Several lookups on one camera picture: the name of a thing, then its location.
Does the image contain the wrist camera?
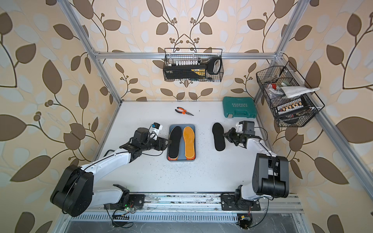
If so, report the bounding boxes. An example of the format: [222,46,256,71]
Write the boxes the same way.
[236,121,244,134]
[149,122,163,140]

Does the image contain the black yellow tool box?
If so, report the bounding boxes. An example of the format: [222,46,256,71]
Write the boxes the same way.
[163,65,207,80]

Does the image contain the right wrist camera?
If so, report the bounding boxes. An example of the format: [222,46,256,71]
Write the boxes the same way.
[236,121,244,134]

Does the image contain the orange handled pliers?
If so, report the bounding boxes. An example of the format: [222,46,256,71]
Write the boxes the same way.
[175,107,193,116]

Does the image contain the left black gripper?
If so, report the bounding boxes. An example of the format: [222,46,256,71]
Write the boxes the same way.
[142,136,174,153]

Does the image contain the right wire basket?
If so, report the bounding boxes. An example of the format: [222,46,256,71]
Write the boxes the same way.
[256,61,325,127]

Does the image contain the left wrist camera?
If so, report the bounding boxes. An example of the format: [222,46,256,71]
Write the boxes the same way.
[149,122,163,140]

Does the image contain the blue storage box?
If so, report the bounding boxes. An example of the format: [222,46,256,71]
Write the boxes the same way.
[167,124,195,162]

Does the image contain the wire basket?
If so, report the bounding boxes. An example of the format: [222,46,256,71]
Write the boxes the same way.
[256,61,325,127]
[163,47,224,82]

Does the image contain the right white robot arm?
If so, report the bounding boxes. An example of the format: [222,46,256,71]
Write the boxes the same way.
[223,121,289,207]

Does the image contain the back wire basket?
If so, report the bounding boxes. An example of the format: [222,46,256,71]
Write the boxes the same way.
[163,47,224,82]

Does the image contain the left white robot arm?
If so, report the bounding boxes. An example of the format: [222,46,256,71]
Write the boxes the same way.
[50,123,171,217]

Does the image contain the black insole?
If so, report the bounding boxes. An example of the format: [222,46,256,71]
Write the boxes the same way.
[212,122,225,151]
[168,126,182,158]

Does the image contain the green tool case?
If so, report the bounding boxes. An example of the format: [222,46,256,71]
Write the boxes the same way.
[222,97,257,118]

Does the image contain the drill bit set box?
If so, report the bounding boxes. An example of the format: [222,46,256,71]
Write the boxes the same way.
[275,98,309,116]

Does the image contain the white paper bag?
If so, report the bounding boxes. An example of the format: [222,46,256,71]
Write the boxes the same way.
[280,86,320,99]

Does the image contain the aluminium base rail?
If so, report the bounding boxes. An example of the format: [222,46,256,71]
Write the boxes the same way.
[62,192,304,215]

